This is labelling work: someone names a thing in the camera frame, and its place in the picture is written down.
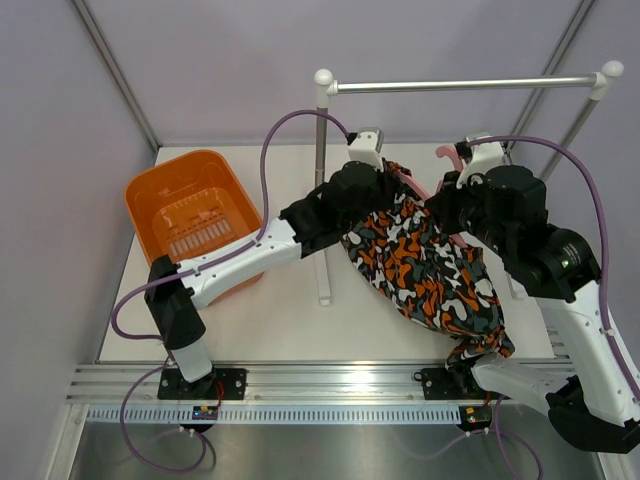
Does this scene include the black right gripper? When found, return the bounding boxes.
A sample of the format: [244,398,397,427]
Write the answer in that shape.
[426,167,516,259]

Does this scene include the pink clothes hanger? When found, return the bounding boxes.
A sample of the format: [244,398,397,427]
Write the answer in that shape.
[394,145,468,248]

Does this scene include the camouflage patterned shorts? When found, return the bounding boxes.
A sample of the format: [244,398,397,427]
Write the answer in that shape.
[341,183,515,367]

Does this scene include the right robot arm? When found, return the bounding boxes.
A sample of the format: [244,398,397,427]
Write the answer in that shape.
[428,166,639,454]

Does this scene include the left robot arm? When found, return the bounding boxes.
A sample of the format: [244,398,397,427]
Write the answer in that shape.
[144,161,400,399]

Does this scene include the white and silver clothes rack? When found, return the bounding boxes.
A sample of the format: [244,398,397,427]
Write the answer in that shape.
[306,60,626,307]

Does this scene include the orange plastic basket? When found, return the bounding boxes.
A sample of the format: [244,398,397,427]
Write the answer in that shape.
[124,149,262,282]

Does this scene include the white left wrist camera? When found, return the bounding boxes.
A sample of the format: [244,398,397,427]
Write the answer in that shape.
[347,127,384,171]

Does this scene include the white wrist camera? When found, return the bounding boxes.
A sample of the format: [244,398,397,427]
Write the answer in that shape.
[454,132,505,189]
[347,127,384,171]

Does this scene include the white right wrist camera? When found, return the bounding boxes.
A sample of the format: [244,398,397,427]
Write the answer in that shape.
[454,132,505,189]

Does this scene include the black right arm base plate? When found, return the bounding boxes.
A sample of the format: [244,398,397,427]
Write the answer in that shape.
[412,366,500,401]

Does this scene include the white slotted cable duct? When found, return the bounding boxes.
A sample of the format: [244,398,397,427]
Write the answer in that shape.
[87,404,461,425]

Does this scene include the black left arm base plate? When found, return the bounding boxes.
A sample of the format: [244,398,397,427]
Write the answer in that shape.
[157,368,247,401]

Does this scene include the aluminium mounting rail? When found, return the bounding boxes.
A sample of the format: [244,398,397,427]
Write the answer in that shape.
[67,360,609,406]

